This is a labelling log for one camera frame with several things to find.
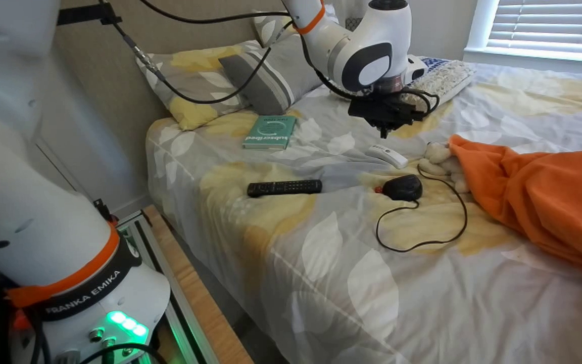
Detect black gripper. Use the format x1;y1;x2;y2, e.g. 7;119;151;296
351;91;420;137

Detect small white remote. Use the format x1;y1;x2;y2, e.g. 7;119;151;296
363;142;411;170

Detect long black remote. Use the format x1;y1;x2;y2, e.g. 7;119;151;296
247;178;325;201

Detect white plush toy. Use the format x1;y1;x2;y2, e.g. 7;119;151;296
417;142;472;195

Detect black computer mouse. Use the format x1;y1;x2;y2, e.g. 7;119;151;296
374;173;425;204

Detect blue white patterned pillow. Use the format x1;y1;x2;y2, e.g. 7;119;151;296
398;57;477;111

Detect teal book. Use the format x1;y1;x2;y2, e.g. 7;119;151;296
241;114;300;151

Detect grey striped pillow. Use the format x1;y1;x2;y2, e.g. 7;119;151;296
218;29;327;118

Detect floral bedspread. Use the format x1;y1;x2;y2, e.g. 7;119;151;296
144;57;582;364

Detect yellow grey floral pillow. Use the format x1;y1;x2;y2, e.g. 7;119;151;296
133;38;262;131
250;12;307;48

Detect orange cloth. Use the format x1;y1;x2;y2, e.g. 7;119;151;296
448;131;582;278

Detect white window blinds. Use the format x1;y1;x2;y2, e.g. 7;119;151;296
490;0;582;50

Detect wooden platform board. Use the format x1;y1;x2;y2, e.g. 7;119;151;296
142;204;255;364

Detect black mouse with cable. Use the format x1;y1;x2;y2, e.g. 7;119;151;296
373;164;472;256

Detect white window frame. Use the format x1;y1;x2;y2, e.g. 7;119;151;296
462;0;582;68

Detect aluminium frame rail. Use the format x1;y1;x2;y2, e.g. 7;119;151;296
118;212;220;364

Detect black mount bar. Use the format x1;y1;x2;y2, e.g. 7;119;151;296
57;0;124;29

